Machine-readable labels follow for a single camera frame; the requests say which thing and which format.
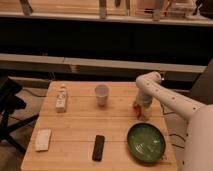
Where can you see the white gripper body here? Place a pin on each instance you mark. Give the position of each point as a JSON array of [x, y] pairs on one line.
[[145, 113]]

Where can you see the red pepper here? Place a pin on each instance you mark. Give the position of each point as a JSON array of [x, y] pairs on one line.
[[137, 109]]

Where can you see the green bowl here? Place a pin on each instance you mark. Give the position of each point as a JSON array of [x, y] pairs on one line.
[[146, 142]]

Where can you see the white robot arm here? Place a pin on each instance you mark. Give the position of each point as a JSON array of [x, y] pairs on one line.
[[198, 151]]

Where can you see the white sponge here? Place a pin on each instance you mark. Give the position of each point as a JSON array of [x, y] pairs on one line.
[[42, 140]]

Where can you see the white plastic cup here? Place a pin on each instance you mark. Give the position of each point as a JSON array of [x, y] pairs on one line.
[[101, 93]]

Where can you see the black rectangular block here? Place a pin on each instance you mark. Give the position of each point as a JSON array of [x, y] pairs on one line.
[[98, 148]]

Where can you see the white small bottle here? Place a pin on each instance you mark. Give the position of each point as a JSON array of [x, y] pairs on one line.
[[61, 99]]

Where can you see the long wooden bench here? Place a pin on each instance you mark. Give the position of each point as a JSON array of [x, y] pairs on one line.
[[92, 66]]

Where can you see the black tripod stand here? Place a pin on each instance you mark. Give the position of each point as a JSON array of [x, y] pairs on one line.
[[9, 102]]

